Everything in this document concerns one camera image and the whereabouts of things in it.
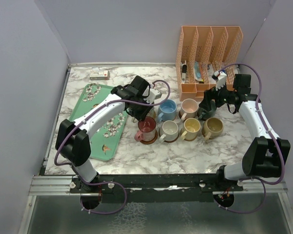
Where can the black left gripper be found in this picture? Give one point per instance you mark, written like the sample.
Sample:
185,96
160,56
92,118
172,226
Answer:
141,115

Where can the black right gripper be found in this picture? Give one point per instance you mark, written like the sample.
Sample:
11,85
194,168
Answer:
210,94

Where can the grey mug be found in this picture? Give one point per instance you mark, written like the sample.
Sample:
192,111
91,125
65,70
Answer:
204,114

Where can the pink mug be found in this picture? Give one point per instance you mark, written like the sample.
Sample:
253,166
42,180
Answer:
189,108

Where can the tan mug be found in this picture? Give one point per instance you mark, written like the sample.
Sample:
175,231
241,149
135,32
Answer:
212,128

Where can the yellow mug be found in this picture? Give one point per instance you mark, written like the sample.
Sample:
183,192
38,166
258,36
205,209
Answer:
190,129

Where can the green floral mug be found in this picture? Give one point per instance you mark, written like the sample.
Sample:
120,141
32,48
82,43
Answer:
152,113

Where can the blue mug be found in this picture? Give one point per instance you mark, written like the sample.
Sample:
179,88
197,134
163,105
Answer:
167,111

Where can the red floral mug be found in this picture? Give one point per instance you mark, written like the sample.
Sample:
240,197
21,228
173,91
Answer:
146,130

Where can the white cream mug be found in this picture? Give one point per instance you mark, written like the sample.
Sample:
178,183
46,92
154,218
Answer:
168,131

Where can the brown ringed wooden coaster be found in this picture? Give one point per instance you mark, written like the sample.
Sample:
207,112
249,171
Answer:
152,141

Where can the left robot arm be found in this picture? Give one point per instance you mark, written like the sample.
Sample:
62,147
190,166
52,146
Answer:
73,140

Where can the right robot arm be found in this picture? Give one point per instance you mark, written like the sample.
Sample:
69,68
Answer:
267,154

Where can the white printed packet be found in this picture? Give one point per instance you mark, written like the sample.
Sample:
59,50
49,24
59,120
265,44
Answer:
210,72

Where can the white blue packet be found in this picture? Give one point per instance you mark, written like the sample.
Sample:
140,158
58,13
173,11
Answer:
197,74

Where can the small white red box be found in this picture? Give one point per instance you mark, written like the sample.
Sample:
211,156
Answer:
99,75

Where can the black grey marker pen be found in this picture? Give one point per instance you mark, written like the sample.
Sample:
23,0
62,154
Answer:
183,73

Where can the peach plastic file organizer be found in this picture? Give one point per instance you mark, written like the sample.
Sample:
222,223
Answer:
216,45

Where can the green serving tray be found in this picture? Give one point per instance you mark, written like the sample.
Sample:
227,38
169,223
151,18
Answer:
104,143

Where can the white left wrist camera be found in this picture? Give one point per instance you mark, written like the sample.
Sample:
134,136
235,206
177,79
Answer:
150,95

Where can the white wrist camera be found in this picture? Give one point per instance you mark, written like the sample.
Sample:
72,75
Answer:
150,95
220,77

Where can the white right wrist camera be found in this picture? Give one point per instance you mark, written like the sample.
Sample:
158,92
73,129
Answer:
220,77

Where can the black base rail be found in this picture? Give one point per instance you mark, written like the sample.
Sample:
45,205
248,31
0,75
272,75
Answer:
154,188

